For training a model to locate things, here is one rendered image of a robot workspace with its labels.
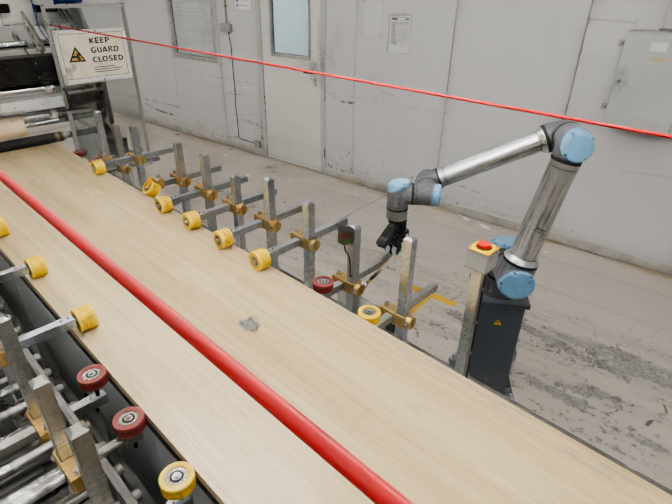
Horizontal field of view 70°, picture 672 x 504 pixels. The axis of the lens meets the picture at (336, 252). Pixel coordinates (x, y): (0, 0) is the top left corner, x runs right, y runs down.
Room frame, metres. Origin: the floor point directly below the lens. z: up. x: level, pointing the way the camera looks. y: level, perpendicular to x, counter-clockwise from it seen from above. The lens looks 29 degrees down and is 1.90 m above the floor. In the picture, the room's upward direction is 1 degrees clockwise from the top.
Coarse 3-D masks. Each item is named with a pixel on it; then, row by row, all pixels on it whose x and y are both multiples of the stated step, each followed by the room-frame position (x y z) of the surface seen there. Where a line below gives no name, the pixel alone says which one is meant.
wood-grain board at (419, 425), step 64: (0, 192) 2.38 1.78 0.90; (64, 192) 2.39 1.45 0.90; (128, 192) 2.40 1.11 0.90; (64, 256) 1.71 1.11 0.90; (128, 256) 1.72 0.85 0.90; (192, 256) 1.73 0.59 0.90; (128, 320) 1.30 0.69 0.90; (192, 320) 1.30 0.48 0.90; (320, 320) 1.31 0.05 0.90; (128, 384) 1.00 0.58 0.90; (192, 384) 1.01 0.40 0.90; (320, 384) 1.01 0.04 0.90; (384, 384) 1.02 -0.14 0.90; (448, 384) 1.02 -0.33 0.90; (192, 448) 0.79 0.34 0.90; (256, 448) 0.80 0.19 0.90; (384, 448) 0.80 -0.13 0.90; (448, 448) 0.81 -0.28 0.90; (512, 448) 0.81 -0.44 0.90; (576, 448) 0.81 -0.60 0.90
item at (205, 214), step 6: (258, 192) 2.28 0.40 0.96; (276, 192) 2.33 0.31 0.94; (246, 198) 2.20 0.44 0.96; (252, 198) 2.22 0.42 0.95; (258, 198) 2.25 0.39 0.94; (222, 204) 2.13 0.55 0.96; (228, 204) 2.13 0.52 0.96; (246, 204) 2.20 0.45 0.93; (204, 210) 2.06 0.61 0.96; (210, 210) 2.06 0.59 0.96; (216, 210) 2.07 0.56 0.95; (222, 210) 2.10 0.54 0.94; (228, 210) 2.12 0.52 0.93; (204, 216) 2.02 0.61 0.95; (210, 216) 2.05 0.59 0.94
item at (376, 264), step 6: (378, 258) 1.81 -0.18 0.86; (384, 258) 1.81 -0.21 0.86; (372, 264) 1.75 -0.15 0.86; (378, 264) 1.77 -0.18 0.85; (360, 270) 1.70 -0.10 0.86; (366, 270) 1.71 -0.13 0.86; (372, 270) 1.74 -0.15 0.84; (360, 276) 1.68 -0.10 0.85; (336, 282) 1.61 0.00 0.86; (342, 282) 1.61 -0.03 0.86; (336, 288) 1.58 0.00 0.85; (342, 288) 1.60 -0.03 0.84; (324, 294) 1.53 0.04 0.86; (330, 294) 1.55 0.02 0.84
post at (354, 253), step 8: (360, 232) 1.61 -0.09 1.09; (360, 240) 1.61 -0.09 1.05; (352, 248) 1.59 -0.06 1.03; (352, 256) 1.59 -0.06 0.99; (352, 264) 1.59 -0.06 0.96; (352, 272) 1.59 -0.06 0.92; (352, 280) 1.59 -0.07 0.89; (352, 296) 1.59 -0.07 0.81; (352, 304) 1.59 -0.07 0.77; (352, 312) 1.59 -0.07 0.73
